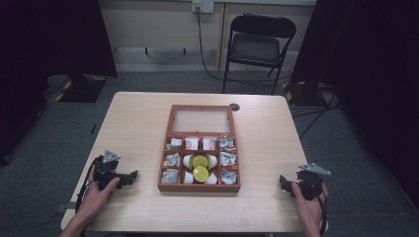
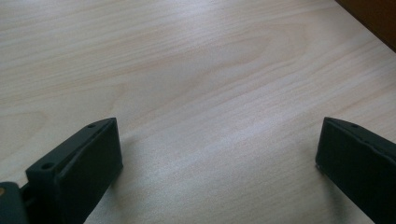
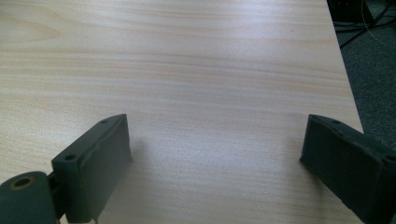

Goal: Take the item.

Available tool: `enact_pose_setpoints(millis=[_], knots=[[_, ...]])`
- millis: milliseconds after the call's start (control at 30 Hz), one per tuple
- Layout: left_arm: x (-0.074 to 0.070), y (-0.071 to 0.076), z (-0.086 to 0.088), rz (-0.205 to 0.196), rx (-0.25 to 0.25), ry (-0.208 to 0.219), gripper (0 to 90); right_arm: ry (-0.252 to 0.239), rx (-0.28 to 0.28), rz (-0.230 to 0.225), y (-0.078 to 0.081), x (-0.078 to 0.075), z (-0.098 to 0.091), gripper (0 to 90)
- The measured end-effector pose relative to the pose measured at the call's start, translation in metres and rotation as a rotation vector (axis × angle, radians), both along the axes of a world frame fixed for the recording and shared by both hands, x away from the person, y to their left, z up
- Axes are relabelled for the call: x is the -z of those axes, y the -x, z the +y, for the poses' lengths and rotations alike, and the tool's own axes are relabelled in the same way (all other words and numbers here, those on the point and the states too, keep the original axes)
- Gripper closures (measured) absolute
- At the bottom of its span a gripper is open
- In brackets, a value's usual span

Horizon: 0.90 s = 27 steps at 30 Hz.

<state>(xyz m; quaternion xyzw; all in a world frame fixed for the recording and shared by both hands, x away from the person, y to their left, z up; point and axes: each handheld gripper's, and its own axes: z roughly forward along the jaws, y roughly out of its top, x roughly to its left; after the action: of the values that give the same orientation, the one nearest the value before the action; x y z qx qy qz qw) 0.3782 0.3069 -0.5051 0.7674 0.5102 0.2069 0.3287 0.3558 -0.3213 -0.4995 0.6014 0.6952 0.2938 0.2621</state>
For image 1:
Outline white wall outlet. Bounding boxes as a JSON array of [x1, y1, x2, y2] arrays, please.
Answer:
[[192, 0, 215, 15]]

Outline black yellow stand base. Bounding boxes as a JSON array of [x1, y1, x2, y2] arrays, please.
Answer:
[[282, 80, 325, 107]]

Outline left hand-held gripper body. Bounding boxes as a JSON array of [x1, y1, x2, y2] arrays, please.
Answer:
[[93, 150, 122, 192]]

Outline wooden box with glass lid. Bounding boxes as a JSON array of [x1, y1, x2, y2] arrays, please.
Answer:
[[157, 104, 242, 194]]

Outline person's right hand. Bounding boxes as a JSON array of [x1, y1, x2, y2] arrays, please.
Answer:
[[291, 181, 330, 233]]

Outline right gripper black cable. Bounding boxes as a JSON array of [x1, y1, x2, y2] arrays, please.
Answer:
[[315, 189, 330, 237]]

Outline black folding chair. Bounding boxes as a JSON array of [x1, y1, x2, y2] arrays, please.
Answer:
[[221, 13, 297, 96]]

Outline dark curtain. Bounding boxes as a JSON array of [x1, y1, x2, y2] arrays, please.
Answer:
[[291, 0, 419, 208], [0, 0, 119, 166]]

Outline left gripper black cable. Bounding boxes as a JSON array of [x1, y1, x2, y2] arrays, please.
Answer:
[[74, 155, 104, 213]]

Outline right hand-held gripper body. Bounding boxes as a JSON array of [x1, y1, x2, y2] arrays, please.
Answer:
[[295, 162, 332, 201]]

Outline grey white packet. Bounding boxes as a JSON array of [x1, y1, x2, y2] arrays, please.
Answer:
[[166, 137, 183, 151], [160, 168, 180, 185], [163, 152, 182, 168]]

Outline silver printed packet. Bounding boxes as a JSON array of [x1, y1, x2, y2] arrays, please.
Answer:
[[219, 151, 238, 168], [220, 168, 238, 186], [218, 137, 236, 152]]

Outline person's left hand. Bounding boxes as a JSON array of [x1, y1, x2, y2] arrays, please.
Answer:
[[76, 165, 122, 228]]

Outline black floor cables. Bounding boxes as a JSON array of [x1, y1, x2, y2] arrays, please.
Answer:
[[290, 86, 344, 140]]

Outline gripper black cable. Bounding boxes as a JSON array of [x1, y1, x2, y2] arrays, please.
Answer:
[[315, 189, 330, 237], [74, 155, 104, 213]]

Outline white orange packet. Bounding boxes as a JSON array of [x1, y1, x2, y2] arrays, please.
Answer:
[[202, 136, 217, 151], [184, 136, 200, 151]]

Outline grey table bracket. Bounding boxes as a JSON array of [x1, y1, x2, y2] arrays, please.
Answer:
[[54, 200, 78, 214]]

